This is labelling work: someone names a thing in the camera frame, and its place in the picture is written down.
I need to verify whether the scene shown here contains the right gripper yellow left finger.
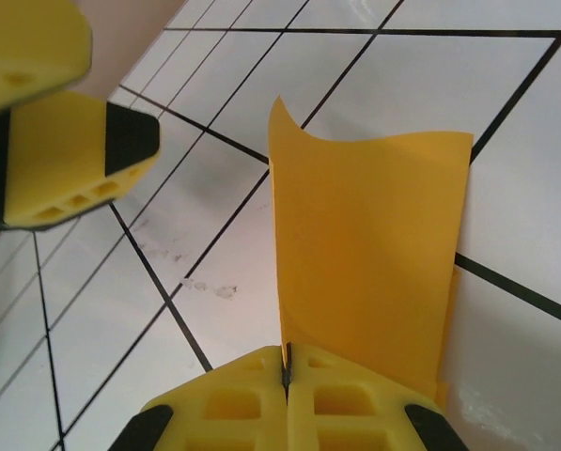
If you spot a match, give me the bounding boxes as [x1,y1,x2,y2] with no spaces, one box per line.
[108,344,288,451]

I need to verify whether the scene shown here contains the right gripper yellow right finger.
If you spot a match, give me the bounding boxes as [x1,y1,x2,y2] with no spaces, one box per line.
[286,344,470,451]

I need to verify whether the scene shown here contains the orange square paper sheet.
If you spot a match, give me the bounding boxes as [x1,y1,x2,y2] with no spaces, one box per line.
[266,93,476,411]

